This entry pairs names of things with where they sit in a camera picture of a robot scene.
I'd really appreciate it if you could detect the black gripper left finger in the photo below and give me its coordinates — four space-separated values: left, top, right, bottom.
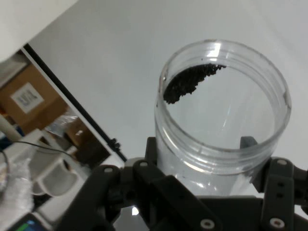
56 137 224 231

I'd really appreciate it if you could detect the thin black cable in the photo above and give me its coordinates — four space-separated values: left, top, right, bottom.
0 141 73 174

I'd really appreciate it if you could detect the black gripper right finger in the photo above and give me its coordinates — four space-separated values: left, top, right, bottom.
240 136 308 231

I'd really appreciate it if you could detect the labelled cardboard box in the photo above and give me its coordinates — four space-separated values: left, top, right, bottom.
0 64 68 134

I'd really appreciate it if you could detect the white table leg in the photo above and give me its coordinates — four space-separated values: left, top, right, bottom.
0 113 23 140

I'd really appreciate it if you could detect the white curved plastic part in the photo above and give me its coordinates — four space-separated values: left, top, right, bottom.
31 156 83 197

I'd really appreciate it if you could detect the black edged white board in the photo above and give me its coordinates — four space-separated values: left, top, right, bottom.
23 43 128 162

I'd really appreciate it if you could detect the black granules heap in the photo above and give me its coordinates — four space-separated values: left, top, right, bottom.
163 63 227 105

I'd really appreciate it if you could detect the crumpled clear plastic wrap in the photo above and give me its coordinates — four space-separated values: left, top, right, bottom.
44 114 79 136

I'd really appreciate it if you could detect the clear plastic jar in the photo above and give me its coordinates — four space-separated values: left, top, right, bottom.
154 39 292 197

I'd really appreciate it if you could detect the plain cardboard box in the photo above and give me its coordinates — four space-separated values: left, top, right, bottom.
64 117 97 148

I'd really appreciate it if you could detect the white cloth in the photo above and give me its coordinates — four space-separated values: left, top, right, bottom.
0 158 35 225

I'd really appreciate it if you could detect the device with lit screen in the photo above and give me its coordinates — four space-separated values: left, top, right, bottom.
9 213 49 231

